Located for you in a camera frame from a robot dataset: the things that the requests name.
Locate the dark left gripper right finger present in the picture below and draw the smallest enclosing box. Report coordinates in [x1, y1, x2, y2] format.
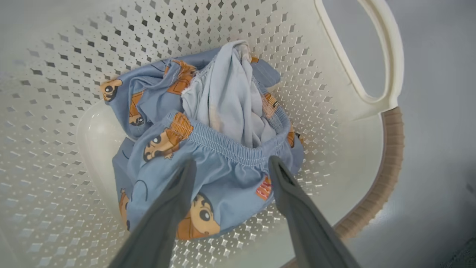
[268, 155, 362, 268]

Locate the cream perforated laundry basket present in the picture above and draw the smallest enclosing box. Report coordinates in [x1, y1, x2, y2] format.
[0, 0, 405, 268]

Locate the blue cartoon print garment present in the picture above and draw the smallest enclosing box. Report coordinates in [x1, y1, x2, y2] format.
[99, 40, 305, 241]

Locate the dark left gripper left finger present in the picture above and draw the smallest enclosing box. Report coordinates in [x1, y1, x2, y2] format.
[108, 158, 197, 268]

